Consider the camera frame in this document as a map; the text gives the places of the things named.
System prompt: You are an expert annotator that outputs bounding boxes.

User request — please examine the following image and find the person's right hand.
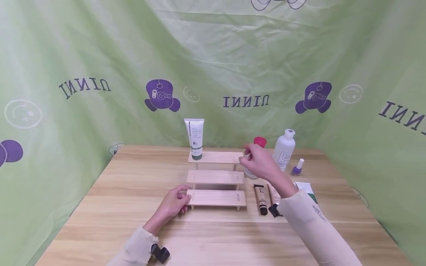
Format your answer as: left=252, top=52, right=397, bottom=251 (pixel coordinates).
left=240, top=143, right=287, bottom=190

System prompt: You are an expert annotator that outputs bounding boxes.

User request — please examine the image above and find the person's right forearm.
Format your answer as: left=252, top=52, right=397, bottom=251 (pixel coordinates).
left=273, top=178, right=364, bottom=266

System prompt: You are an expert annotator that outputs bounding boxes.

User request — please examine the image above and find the white tube dark green cap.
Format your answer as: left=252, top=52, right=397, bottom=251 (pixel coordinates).
left=183, top=118, right=205, bottom=161

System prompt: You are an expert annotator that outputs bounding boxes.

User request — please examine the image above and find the clear bottle red cap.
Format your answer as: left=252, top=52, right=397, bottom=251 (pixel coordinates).
left=243, top=136, right=268, bottom=180

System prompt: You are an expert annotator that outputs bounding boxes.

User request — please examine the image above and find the beige tube black cap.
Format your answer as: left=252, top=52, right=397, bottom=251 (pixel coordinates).
left=253, top=184, right=269, bottom=216

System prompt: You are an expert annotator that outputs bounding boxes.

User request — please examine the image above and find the person's left hand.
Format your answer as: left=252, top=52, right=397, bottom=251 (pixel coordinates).
left=156, top=185, right=193, bottom=224

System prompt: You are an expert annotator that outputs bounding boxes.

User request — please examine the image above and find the purple nail polish bottle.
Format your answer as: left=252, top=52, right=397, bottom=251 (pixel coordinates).
left=291, top=158, right=305, bottom=177

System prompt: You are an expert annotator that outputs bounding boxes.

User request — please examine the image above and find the three-tier wooden shelf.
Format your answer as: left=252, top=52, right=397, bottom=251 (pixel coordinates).
left=186, top=151, right=247, bottom=212

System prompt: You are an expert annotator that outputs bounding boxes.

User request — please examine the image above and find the white plastic bottle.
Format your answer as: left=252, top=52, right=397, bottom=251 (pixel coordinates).
left=272, top=129, right=296, bottom=173

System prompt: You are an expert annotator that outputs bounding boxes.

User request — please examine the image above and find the white and green packet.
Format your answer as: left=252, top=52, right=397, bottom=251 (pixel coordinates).
left=294, top=181, right=319, bottom=205

